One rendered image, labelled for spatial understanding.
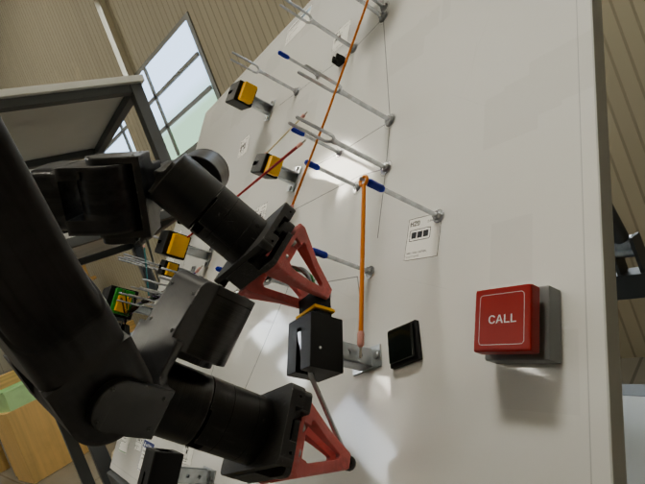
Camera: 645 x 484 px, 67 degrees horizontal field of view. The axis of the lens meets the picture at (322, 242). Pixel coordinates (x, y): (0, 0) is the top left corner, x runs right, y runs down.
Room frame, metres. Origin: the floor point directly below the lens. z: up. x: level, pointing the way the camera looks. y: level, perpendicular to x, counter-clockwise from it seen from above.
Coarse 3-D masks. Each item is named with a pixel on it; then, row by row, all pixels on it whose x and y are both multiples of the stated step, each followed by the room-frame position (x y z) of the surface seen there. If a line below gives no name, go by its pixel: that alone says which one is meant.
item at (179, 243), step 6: (174, 234) 0.98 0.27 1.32; (180, 234) 0.99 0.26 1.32; (174, 240) 0.98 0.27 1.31; (180, 240) 0.98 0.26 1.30; (186, 240) 0.99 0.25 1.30; (174, 246) 0.98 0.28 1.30; (180, 246) 0.98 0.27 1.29; (186, 246) 0.99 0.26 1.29; (168, 252) 0.98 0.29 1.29; (174, 252) 0.98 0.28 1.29; (180, 252) 0.98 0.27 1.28
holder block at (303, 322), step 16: (304, 320) 0.49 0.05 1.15; (320, 320) 0.49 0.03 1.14; (336, 320) 0.50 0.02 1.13; (288, 336) 0.51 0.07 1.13; (304, 336) 0.48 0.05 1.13; (320, 336) 0.48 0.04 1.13; (336, 336) 0.49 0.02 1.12; (288, 352) 0.50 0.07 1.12; (304, 352) 0.47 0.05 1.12; (320, 352) 0.47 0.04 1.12; (336, 352) 0.48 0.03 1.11; (288, 368) 0.49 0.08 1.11; (304, 368) 0.46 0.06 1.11; (320, 368) 0.46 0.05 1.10; (336, 368) 0.47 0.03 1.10
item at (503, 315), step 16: (496, 288) 0.38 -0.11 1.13; (512, 288) 0.37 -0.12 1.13; (528, 288) 0.36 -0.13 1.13; (480, 304) 0.39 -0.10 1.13; (496, 304) 0.37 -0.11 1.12; (512, 304) 0.36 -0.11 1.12; (528, 304) 0.35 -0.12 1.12; (480, 320) 0.38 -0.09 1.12; (496, 320) 0.37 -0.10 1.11; (512, 320) 0.36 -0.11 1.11; (528, 320) 0.35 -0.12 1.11; (480, 336) 0.38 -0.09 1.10; (496, 336) 0.36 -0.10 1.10; (512, 336) 0.35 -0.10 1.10; (528, 336) 0.34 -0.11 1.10; (480, 352) 0.38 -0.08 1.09; (496, 352) 0.36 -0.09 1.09; (512, 352) 0.36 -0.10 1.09; (528, 352) 0.35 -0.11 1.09
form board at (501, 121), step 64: (320, 0) 1.02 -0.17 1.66; (384, 0) 0.78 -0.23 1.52; (448, 0) 0.63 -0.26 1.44; (512, 0) 0.53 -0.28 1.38; (576, 0) 0.46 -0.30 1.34; (320, 64) 0.91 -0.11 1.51; (384, 64) 0.71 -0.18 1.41; (448, 64) 0.58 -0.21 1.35; (512, 64) 0.50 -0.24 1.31; (576, 64) 0.43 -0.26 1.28; (256, 128) 1.09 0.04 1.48; (384, 128) 0.66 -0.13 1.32; (448, 128) 0.55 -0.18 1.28; (512, 128) 0.47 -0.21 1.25; (576, 128) 0.41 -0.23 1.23; (256, 192) 0.96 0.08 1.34; (320, 192) 0.75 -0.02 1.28; (448, 192) 0.51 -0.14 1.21; (512, 192) 0.44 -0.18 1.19; (576, 192) 0.39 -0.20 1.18; (192, 256) 1.17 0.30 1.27; (384, 256) 0.56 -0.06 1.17; (448, 256) 0.48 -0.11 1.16; (512, 256) 0.42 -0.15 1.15; (576, 256) 0.37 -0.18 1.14; (256, 320) 0.78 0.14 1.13; (384, 320) 0.53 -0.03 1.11; (448, 320) 0.45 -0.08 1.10; (576, 320) 0.35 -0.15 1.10; (256, 384) 0.71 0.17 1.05; (320, 384) 0.59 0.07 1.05; (384, 384) 0.50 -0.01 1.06; (448, 384) 0.43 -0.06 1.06; (512, 384) 0.38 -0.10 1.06; (576, 384) 0.34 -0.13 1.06; (128, 448) 1.11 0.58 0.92; (384, 448) 0.47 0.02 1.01; (448, 448) 0.41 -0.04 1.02; (512, 448) 0.36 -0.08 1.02; (576, 448) 0.32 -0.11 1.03
